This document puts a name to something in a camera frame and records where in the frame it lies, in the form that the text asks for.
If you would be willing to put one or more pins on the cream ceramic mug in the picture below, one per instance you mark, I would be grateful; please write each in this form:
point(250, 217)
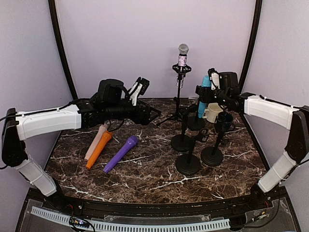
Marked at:
point(211, 112)

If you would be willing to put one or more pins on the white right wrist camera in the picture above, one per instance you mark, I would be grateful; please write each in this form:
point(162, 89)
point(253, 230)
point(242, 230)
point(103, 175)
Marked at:
point(214, 79)

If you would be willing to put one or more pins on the dark blue ceramic mug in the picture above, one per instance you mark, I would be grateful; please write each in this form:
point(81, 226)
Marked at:
point(225, 122)

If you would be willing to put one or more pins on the black tripod microphone stand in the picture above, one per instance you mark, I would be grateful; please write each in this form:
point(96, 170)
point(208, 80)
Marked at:
point(181, 72)

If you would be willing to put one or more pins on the pink microphone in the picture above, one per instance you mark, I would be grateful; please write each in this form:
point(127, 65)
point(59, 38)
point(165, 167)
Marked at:
point(101, 130)

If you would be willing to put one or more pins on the black round-base stand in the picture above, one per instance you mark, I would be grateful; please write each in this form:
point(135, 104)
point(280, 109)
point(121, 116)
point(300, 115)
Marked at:
point(181, 142)
point(189, 164)
point(194, 122)
point(211, 155)

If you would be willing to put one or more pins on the purple microphone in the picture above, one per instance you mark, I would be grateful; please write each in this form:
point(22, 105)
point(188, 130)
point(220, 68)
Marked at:
point(129, 144)

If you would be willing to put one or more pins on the black table edge rail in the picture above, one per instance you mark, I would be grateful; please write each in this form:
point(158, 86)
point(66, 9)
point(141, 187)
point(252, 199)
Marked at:
point(234, 207)

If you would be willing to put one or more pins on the small circuit board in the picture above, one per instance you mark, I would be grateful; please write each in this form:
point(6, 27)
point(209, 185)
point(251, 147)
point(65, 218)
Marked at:
point(78, 223)

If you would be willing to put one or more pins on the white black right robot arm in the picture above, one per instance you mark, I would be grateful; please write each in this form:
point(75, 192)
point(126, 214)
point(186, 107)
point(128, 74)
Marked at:
point(294, 118)

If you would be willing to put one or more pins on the light blue microphone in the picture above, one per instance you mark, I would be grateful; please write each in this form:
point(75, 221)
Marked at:
point(206, 85)

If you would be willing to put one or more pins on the black enclosure frame post right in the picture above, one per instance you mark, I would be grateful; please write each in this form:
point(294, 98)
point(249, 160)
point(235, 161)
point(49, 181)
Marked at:
point(251, 43)

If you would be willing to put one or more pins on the white slotted cable duct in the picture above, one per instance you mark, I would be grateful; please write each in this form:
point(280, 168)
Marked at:
point(133, 224)

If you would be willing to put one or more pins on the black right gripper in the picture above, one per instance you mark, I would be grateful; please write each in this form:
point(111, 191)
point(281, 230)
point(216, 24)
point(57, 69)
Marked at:
point(205, 96)

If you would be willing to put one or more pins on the black enclosure frame post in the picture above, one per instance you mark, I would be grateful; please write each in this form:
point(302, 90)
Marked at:
point(251, 43)
point(61, 49)

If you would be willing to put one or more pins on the black enclosure frame post left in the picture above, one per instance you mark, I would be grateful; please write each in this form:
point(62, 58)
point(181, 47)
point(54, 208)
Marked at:
point(61, 49)

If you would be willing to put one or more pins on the glitter silver microphone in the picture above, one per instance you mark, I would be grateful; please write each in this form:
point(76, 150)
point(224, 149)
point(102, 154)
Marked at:
point(182, 59)

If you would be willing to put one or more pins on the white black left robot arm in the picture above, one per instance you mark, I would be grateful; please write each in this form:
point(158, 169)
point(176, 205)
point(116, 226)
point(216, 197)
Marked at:
point(111, 102)

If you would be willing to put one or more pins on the orange microphone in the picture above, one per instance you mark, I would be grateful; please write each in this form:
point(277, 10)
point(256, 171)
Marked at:
point(100, 146)

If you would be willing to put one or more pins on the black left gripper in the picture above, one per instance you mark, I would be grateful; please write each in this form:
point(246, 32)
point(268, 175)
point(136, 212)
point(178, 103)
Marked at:
point(145, 120)

